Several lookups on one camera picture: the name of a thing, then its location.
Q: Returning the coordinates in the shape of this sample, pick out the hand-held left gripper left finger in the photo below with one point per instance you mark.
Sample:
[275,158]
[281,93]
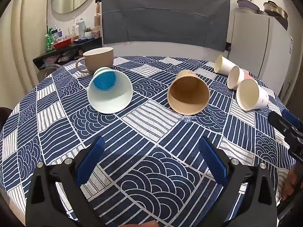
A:
[91,160]

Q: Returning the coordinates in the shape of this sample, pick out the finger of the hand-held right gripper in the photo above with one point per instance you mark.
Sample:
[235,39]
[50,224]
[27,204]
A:
[275,120]
[292,120]

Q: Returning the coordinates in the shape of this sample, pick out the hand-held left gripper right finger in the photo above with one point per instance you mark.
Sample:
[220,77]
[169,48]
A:
[214,160]

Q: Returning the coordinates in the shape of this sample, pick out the white cup with blue base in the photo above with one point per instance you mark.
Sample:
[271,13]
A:
[111,104]

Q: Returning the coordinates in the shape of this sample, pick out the brown paper cup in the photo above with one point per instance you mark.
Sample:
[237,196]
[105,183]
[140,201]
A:
[189,99]

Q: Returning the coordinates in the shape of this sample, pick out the large white paper cup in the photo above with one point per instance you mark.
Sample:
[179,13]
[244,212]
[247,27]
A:
[248,94]

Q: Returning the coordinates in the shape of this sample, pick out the white paper cup pink print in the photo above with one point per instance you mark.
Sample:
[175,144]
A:
[234,78]

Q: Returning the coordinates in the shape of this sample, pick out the plain white paper cup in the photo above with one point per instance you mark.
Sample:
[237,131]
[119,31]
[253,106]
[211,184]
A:
[224,63]

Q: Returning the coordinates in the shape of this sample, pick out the person's right hand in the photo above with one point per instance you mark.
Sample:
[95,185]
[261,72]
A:
[292,182]

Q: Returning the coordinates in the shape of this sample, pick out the clear plastic clip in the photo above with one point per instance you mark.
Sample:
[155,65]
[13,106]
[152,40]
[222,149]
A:
[187,118]

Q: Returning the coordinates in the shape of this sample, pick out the blue white patterned tablecloth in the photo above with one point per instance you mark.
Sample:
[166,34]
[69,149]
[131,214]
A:
[151,127]

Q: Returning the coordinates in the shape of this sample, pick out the refrigerator label sticker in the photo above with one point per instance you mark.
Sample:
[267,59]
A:
[291,45]

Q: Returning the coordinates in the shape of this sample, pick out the white refrigerator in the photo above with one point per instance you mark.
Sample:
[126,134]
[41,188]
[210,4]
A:
[255,42]

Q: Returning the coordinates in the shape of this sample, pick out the beige ceramic mug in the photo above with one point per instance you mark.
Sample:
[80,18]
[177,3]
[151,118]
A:
[99,59]

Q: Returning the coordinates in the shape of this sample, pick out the metal lidded pot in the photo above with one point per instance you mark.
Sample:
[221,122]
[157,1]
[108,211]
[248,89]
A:
[275,9]

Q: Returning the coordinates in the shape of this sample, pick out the purple lidded pot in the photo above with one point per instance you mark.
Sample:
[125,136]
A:
[247,4]

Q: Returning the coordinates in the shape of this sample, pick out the red bowl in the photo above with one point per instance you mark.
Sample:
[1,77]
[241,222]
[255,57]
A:
[62,44]

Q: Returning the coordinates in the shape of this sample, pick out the green plastic bottle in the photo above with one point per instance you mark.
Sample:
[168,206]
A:
[49,41]

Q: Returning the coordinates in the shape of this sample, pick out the small potted plant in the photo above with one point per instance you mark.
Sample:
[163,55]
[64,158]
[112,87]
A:
[88,33]

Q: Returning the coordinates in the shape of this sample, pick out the wooden hairbrush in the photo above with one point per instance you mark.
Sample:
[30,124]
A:
[97,19]

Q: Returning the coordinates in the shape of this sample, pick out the grey cloth cover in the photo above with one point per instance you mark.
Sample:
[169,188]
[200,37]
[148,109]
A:
[165,16]

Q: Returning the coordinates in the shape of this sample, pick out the metal chair frame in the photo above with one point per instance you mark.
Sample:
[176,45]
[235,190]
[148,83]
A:
[51,68]

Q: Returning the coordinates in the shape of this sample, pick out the black wall shelf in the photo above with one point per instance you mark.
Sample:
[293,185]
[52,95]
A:
[71,49]

